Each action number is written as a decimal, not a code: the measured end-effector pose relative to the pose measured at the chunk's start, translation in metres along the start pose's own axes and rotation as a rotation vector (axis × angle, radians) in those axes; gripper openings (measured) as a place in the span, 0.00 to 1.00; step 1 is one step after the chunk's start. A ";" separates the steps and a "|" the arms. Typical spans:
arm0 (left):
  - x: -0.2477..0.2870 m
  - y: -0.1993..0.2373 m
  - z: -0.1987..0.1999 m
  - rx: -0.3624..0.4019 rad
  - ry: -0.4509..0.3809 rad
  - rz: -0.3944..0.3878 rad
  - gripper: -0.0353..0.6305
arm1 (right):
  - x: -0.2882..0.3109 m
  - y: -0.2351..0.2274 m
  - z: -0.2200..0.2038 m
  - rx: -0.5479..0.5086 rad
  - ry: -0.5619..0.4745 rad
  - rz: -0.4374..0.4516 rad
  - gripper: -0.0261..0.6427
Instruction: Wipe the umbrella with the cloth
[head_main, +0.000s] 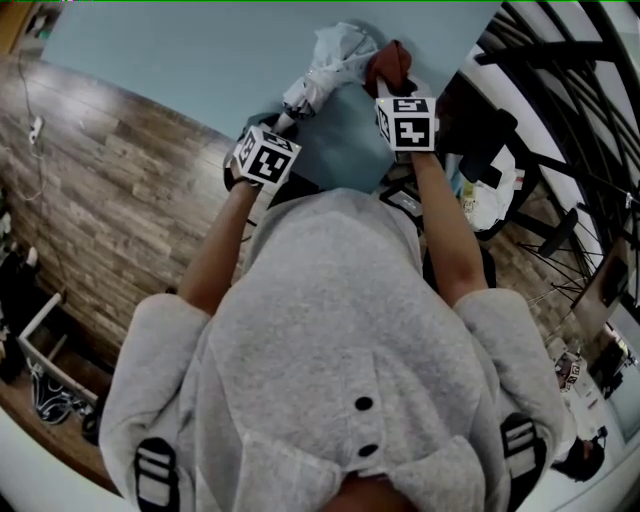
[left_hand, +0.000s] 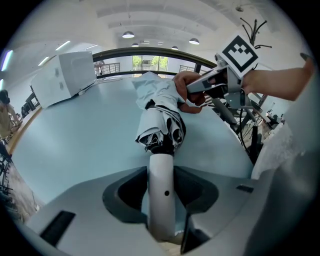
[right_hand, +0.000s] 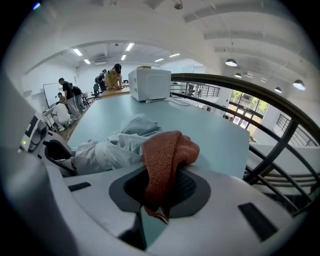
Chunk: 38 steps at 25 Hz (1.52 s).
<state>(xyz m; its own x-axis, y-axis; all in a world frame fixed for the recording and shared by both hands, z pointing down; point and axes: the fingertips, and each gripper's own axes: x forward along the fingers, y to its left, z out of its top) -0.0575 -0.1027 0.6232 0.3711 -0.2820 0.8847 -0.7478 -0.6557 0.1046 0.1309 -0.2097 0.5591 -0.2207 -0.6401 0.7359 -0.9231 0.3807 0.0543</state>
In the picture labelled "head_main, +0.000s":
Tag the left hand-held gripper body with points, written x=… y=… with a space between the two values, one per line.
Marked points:
x=267 y=160

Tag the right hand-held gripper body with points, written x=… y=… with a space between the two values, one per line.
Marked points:
x=410 y=127

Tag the red-brown cloth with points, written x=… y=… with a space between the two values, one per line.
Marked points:
x=392 y=60

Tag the person's left forearm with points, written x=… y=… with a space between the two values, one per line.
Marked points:
x=215 y=250

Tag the person's right forearm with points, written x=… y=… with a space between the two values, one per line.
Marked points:
x=450 y=235

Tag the black waist box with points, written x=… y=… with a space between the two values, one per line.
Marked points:
x=402 y=200

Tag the white plastic bag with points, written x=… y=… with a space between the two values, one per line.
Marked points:
x=487 y=205

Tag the grey hooded sweatshirt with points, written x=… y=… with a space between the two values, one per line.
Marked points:
x=330 y=310

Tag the black bicycle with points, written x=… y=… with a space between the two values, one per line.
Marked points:
x=557 y=232

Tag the white power strip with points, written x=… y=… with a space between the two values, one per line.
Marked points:
x=36 y=127

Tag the white shelf frame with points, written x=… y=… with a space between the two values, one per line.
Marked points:
x=42 y=315

